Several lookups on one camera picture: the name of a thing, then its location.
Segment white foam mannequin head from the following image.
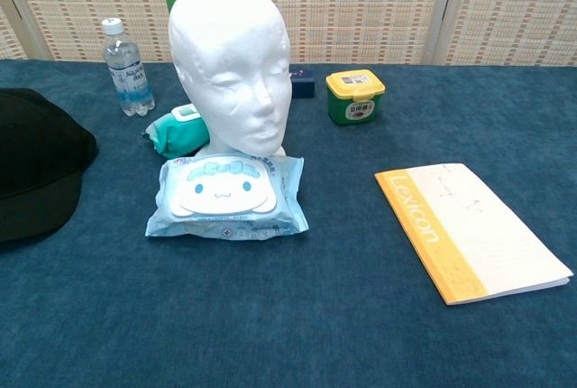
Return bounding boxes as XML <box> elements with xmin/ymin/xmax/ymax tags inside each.
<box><xmin>167</xmin><ymin>0</ymin><xmax>292</xmax><ymax>162</ymax></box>

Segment blue table cloth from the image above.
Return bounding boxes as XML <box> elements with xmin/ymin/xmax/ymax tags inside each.
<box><xmin>0</xmin><ymin>59</ymin><xmax>577</xmax><ymax>388</ymax></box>

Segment light blue cartoon wipes pack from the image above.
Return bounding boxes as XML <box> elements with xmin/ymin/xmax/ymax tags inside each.
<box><xmin>144</xmin><ymin>152</ymin><xmax>310</xmax><ymax>240</ymax></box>

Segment yellow white Lexicon notebook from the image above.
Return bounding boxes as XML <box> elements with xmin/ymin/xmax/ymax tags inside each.
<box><xmin>374</xmin><ymin>162</ymin><xmax>575</xmax><ymax>307</ymax></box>

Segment dark blue rectangular box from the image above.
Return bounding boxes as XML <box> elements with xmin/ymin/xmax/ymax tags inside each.
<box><xmin>288</xmin><ymin>65</ymin><xmax>316</xmax><ymax>99</ymax></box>

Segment clear plastic water bottle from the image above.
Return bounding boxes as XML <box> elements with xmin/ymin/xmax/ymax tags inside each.
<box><xmin>100</xmin><ymin>17</ymin><xmax>156</xmax><ymax>117</ymax></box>

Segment green tub with yellow lid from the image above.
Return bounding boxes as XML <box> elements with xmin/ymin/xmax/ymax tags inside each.
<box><xmin>325</xmin><ymin>69</ymin><xmax>387</xmax><ymax>127</ymax></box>

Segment teal wet wipes pack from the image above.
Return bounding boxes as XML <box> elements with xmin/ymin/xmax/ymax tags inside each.
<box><xmin>142</xmin><ymin>103</ymin><xmax>211</xmax><ymax>160</ymax></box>

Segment woven folding screen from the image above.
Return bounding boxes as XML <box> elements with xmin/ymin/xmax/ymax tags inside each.
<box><xmin>0</xmin><ymin>0</ymin><xmax>577</xmax><ymax>68</ymax></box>

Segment black baseball cap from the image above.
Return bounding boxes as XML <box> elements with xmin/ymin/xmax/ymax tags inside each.
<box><xmin>0</xmin><ymin>88</ymin><xmax>99</xmax><ymax>244</ymax></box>

